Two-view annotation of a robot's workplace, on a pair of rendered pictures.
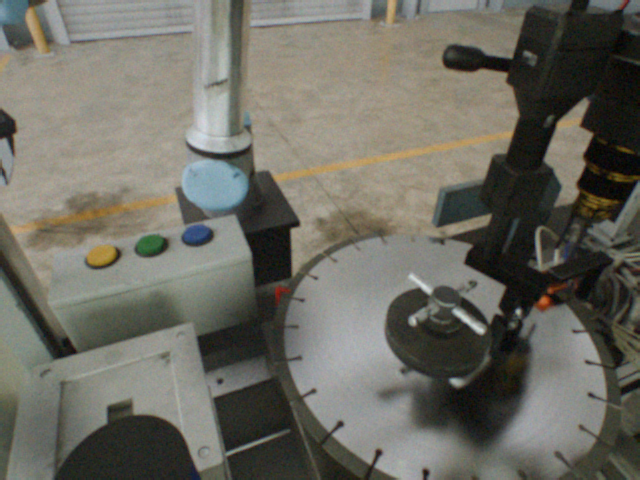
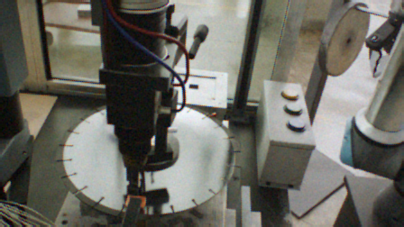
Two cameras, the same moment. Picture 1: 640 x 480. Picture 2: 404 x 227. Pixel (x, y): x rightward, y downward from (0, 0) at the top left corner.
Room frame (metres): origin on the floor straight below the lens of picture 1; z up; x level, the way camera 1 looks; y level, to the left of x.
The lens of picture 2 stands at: (0.60, -0.66, 1.47)
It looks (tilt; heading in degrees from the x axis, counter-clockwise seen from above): 35 degrees down; 112
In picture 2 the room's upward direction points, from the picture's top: 7 degrees clockwise
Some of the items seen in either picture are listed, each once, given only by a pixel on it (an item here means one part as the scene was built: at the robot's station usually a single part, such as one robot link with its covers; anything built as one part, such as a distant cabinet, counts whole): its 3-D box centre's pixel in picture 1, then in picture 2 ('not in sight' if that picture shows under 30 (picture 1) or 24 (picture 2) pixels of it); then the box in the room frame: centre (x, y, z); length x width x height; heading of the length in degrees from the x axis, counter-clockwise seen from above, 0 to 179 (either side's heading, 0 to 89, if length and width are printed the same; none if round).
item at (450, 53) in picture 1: (498, 65); (187, 39); (0.35, -0.15, 1.21); 0.08 x 0.06 x 0.03; 112
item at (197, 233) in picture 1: (197, 236); (296, 125); (0.51, 0.19, 0.90); 0.04 x 0.04 x 0.02
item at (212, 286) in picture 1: (163, 287); (280, 131); (0.47, 0.24, 0.82); 0.28 x 0.11 x 0.15; 112
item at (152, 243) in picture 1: (151, 246); (292, 109); (0.48, 0.25, 0.90); 0.04 x 0.04 x 0.02
